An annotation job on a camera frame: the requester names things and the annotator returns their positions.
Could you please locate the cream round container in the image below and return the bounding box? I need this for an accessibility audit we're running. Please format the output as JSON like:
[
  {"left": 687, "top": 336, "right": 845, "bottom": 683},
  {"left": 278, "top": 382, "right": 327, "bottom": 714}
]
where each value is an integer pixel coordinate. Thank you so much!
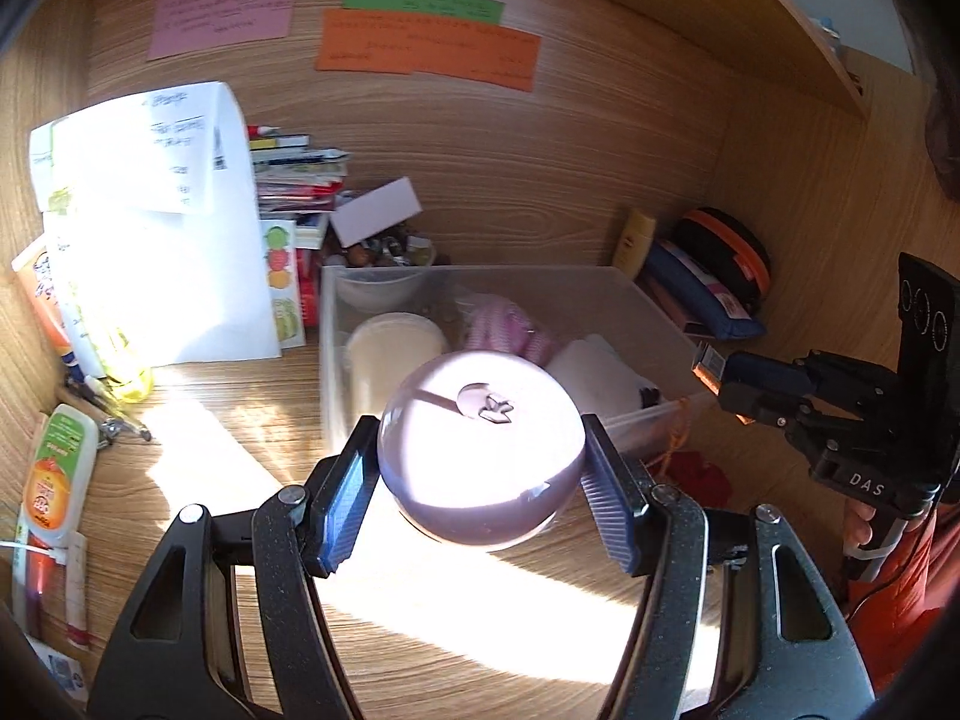
[{"left": 345, "top": 313, "right": 449, "bottom": 428}]

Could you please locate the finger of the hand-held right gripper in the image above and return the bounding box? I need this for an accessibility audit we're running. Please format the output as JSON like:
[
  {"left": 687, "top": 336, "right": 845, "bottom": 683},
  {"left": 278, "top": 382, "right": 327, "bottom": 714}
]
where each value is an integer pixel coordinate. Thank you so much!
[
  {"left": 724, "top": 351, "right": 901, "bottom": 417},
  {"left": 718, "top": 382, "right": 833, "bottom": 451}
]

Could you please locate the dark red pen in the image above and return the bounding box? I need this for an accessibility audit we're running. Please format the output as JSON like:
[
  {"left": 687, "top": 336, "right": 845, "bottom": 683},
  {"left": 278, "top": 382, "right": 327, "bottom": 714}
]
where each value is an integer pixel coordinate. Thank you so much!
[{"left": 11, "top": 540, "right": 57, "bottom": 635}]

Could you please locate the pink flat case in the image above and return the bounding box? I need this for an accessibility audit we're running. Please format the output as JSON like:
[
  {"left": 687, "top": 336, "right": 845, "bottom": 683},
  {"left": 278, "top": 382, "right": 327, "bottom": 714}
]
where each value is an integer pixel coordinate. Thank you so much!
[{"left": 637, "top": 274, "right": 713, "bottom": 335}]

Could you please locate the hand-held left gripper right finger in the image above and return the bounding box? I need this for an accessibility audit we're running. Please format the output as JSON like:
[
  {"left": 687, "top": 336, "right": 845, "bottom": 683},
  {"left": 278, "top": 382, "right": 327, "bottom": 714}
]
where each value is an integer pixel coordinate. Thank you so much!
[{"left": 580, "top": 412, "right": 877, "bottom": 720}]

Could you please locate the green paper note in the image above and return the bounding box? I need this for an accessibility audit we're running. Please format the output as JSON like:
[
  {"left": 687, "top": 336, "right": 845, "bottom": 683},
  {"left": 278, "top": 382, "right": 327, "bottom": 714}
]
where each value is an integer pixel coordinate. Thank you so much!
[{"left": 341, "top": 0, "right": 505, "bottom": 25}]

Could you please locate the clear plastic bin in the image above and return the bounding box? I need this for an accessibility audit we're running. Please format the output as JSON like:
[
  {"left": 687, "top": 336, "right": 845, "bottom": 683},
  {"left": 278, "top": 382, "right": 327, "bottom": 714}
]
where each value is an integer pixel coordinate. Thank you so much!
[{"left": 319, "top": 264, "right": 713, "bottom": 458}]

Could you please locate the blue white packet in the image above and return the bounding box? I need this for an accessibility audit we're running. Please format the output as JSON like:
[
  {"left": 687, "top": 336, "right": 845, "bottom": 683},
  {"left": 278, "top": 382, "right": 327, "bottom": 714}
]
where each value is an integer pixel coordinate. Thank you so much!
[{"left": 26, "top": 634, "right": 91, "bottom": 706}]

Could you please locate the small white box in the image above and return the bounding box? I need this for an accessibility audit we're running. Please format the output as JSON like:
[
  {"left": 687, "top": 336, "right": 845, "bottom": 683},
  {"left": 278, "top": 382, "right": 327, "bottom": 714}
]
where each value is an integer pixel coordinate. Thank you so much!
[{"left": 330, "top": 177, "right": 422, "bottom": 247}]

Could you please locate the blue pouch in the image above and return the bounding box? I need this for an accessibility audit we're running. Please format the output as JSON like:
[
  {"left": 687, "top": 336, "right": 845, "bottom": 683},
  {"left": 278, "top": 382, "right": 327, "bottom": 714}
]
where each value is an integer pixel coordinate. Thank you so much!
[{"left": 641, "top": 240, "right": 767, "bottom": 341}]

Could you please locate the pink knit item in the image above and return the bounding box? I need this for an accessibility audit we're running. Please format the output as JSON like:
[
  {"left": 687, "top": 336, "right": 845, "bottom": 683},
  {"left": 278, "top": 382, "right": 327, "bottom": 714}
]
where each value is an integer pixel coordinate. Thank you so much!
[{"left": 457, "top": 296, "right": 560, "bottom": 365}]

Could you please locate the metal tipped brush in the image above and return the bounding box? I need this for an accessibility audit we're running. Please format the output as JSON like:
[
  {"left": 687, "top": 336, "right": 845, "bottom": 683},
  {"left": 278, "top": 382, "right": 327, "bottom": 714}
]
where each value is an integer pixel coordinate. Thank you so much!
[{"left": 56, "top": 379, "right": 153, "bottom": 443}]

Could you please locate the clear yellow bottle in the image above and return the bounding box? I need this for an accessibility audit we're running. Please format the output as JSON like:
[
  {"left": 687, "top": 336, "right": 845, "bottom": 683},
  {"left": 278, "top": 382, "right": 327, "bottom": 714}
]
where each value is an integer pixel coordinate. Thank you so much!
[{"left": 71, "top": 270, "right": 155, "bottom": 400}]

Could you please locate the black orange round case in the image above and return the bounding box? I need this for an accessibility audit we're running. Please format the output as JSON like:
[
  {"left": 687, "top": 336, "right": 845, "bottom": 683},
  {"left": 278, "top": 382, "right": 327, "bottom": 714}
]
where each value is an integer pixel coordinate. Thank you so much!
[{"left": 670, "top": 208, "right": 773, "bottom": 301}]

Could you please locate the fruit print carton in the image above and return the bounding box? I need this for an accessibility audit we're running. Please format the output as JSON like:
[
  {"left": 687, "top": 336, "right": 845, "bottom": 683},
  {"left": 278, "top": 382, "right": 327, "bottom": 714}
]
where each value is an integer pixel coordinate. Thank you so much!
[{"left": 259, "top": 219, "right": 305, "bottom": 350}]

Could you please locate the white red tube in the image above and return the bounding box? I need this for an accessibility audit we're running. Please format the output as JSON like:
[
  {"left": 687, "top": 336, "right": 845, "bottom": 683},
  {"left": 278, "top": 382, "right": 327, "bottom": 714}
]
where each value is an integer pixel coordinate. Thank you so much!
[{"left": 64, "top": 531, "right": 92, "bottom": 650}]

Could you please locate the pink paper note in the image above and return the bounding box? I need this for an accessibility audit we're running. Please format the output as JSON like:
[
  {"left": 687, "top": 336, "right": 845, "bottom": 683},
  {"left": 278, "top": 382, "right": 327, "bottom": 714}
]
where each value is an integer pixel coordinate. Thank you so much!
[{"left": 146, "top": 0, "right": 302, "bottom": 61}]

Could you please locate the small orange black box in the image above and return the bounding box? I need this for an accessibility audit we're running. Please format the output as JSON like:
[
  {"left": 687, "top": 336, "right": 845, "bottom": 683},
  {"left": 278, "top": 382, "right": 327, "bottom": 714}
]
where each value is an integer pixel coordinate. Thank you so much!
[{"left": 690, "top": 340, "right": 728, "bottom": 395}]

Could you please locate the orange paper note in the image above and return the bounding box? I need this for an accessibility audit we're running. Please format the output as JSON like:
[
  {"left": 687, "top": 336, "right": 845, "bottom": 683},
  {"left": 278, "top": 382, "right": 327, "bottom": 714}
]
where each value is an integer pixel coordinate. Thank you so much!
[{"left": 315, "top": 7, "right": 542, "bottom": 93}]

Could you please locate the white paper bag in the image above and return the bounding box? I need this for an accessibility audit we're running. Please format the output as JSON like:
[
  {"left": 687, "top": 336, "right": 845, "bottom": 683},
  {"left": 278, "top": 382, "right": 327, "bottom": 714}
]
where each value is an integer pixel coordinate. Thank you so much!
[{"left": 30, "top": 81, "right": 284, "bottom": 368}]

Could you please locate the stack of books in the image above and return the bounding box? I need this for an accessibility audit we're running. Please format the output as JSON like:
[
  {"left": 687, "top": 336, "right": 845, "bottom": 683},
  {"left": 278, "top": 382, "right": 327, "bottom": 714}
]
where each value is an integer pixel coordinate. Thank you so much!
[{"left": 247, "top": 124, "right": 352, "bottom": 248}]

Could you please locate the white thin cable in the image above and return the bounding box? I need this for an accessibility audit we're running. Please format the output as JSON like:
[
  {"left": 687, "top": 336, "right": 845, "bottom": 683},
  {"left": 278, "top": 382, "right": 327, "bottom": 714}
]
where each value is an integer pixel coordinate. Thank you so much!
[{"left": 0, "top": 536, "right": 65, "bottom": 563}]

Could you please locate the person's right hand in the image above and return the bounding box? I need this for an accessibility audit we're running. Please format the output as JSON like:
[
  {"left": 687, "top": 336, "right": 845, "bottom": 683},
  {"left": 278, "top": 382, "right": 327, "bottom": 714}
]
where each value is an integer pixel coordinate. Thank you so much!
[{"left": 841, "top": 501, "right": 878, "bottom": 551}]

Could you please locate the wooden desktop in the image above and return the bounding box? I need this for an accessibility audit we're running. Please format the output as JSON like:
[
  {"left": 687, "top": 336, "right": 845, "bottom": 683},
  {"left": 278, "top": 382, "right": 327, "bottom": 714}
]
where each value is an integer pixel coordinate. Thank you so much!
[{"left": 0, "top": 262, "right": 848, "bottom": 720}]

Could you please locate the white bottle orange label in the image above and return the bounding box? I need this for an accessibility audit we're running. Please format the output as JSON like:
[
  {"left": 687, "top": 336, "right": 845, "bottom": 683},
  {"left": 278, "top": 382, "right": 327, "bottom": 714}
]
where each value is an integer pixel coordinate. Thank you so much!
[{"left": 19, "top": 403, "right": 100, "bottom": 548}]

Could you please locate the red ornament with orange cord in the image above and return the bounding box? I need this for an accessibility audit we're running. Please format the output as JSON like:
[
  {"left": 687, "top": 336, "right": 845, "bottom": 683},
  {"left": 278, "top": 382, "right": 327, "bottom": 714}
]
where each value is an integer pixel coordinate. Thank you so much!
[{"left": 649, "top": 397, "right": 732, "bottom": 511}]

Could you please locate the lilac round bowl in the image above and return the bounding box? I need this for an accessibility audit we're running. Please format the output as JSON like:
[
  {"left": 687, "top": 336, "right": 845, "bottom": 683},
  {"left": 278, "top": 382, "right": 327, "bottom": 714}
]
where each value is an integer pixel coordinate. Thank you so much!
[{"left": 377, "top": 351, "right": 586, "bottom": 548}]

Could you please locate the orange white tube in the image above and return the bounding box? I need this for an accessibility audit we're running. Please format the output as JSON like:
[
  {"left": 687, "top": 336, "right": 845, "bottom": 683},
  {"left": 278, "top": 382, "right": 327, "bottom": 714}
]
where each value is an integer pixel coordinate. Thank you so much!
[{"left": 11, "top": 236, "right": 83, "bottom": 383}]

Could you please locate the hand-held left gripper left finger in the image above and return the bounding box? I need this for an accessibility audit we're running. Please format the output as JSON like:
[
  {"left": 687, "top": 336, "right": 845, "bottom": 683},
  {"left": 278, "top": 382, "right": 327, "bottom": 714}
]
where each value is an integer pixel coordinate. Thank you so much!
[{"left": 86, "top": 415, "right": 381, "bottom": 720}]

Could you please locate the pile of small trinkets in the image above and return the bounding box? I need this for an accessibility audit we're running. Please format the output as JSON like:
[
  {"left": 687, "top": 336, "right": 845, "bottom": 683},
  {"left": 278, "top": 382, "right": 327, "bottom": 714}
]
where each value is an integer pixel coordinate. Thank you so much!
[{"left": 322, "top": 229, "right": 437, "bottom": 269}]

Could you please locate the white cloth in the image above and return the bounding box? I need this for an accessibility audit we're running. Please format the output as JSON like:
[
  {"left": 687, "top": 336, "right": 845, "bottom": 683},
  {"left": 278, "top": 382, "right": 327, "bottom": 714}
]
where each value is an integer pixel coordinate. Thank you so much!
[{"left": 544, "top": 335, "right": 661, "bottom": 417}]

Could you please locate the wooden shelf board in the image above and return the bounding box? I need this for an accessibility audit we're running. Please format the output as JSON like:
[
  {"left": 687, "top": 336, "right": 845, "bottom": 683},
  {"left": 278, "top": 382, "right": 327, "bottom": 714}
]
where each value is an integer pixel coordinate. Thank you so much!
[{"left": 712, "top": 0, "right": 871, "bottom": 121}]

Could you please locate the person's right forearm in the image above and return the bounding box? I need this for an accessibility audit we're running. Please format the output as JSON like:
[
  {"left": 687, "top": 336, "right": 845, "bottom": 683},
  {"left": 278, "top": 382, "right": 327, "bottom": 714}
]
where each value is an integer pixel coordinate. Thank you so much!
[{"left": 847, "top": 506, "right": 960, "bottom": 691}]

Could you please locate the pale bowl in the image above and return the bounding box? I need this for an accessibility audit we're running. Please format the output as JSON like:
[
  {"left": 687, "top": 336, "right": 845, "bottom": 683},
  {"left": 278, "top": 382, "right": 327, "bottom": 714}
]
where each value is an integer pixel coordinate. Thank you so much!
[{"left": 334, "top": 268, "right": 428, "bottom": 314}]

